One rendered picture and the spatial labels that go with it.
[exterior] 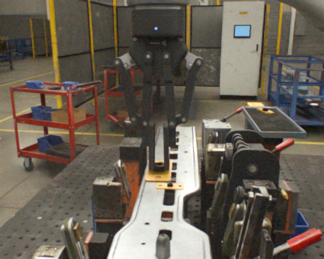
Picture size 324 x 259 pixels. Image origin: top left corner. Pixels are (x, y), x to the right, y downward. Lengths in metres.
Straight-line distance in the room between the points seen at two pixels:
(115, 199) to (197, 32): 7.63
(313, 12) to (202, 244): 0.54
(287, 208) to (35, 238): 0.94
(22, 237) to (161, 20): 1.17
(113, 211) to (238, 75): 6.86
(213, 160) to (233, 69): 6.59
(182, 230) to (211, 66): 7.76
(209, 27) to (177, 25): 8.01
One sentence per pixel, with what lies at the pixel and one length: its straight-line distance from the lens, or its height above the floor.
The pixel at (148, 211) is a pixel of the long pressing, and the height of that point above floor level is 1.00.
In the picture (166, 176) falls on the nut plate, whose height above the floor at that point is 1.25.
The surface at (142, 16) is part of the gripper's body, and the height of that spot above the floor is 1.48.
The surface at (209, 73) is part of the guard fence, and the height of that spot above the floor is 0.47.
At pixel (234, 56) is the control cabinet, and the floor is 0.91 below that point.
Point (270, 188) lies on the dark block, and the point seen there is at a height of 1.12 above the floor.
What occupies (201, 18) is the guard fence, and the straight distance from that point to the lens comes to 8.52.
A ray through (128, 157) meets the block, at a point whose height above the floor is 0.98.
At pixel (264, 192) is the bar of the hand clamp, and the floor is 1.21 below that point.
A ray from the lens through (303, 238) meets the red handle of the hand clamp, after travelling 0.64.
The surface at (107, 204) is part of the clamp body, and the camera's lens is 1.05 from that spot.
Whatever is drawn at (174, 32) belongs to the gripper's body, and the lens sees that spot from 0.49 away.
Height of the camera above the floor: 1.46
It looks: 16 degrees down
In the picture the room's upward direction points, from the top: straight up
